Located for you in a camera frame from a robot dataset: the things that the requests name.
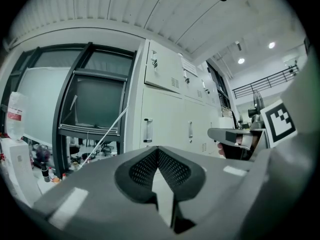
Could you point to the black glass-door cabinet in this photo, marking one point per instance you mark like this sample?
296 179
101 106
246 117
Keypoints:
100 101

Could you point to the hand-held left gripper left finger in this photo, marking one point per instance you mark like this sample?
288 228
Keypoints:
100 189

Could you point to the round ceiling light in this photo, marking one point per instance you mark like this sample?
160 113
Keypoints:
271 45
241 60

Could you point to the black office chair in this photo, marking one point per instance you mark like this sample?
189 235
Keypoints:
105 147

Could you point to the person's right hand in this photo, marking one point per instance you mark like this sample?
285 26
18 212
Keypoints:
221 150

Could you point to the black metal railing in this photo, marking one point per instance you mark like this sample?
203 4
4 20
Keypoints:
267 78

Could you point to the black standing fan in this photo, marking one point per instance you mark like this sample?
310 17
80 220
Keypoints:
258 99

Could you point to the grey metal locker cabinet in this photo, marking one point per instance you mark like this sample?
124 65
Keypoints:
195 114

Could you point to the locker door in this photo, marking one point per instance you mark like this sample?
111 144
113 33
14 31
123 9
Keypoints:
165 119

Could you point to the black metal rack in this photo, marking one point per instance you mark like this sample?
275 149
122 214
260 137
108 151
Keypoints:
212 76

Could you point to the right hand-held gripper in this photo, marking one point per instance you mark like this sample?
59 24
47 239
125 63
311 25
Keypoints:
278 124

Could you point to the black bottle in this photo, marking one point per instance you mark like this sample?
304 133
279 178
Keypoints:
45 172

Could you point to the small bottle orange cap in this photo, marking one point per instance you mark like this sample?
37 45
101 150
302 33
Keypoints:
64 177

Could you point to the large clear jug red label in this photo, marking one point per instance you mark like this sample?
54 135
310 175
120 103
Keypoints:
17 119

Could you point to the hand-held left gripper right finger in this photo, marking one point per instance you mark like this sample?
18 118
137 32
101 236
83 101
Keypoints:
215 194

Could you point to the white paper notice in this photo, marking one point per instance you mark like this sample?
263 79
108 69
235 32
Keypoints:
189 67

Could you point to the white foam box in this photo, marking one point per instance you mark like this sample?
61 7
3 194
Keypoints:
226 122

